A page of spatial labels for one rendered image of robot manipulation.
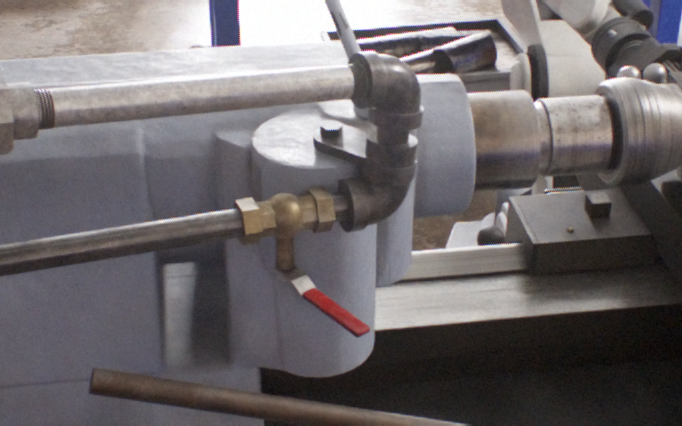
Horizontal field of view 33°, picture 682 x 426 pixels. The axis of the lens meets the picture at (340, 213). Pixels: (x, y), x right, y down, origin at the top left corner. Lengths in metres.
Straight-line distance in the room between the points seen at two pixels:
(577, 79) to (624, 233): 0.90
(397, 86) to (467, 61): 2.34
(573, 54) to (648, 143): 1.21
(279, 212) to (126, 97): 0.13
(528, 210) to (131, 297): 0.55
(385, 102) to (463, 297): 0.49
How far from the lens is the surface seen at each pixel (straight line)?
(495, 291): 1.19
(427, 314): 1.15
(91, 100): 0.63
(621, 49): 1.78
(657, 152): 0.93
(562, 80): 2.09
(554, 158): 0.91
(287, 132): 0.78
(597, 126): 0.92
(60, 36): 4.04
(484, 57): 3.08
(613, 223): 1.25
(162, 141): 0.80
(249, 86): 0.66
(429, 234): 2.82
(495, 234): 1.58
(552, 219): 1.24
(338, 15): 0.80
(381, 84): 0.69
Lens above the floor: 1.52
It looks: 32 degrees down
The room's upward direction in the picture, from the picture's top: straight up
